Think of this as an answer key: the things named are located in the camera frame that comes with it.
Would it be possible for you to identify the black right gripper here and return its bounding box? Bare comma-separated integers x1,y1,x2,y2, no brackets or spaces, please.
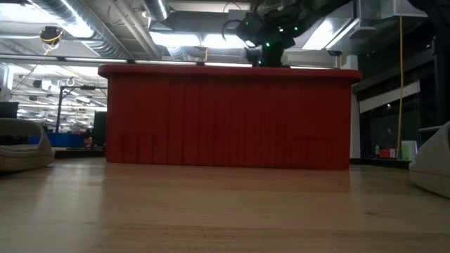
245,41,287,68

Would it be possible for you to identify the gray slide sandal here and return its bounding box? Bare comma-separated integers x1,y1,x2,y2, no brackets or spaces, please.
0,117,56,173
409,121,450,200

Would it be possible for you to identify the red ribbed plastic bin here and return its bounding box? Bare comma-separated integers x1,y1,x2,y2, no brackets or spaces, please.
97,63,363,171

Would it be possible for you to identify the small red box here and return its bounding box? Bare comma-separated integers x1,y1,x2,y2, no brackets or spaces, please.
379,148,398,160

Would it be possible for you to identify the pale green container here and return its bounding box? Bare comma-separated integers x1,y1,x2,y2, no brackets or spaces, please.
401,140,418,162

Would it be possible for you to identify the dark upright panel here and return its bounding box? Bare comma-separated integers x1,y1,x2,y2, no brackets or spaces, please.
92,111,108,147

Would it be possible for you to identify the black metal stand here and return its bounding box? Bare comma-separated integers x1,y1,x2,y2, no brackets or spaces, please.
56,85,108,135

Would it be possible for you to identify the blue barrier panel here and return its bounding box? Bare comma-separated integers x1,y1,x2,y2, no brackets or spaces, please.
29,132,86,149

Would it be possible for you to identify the dark computer monitor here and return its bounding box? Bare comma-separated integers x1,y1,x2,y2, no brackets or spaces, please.
0,101,20,119

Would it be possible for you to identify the yellow cable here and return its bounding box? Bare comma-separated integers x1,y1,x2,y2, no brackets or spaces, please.
396,15,406,159

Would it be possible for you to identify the silver ceiling air duct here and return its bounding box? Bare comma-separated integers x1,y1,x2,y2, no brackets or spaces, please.
30,0,131,60

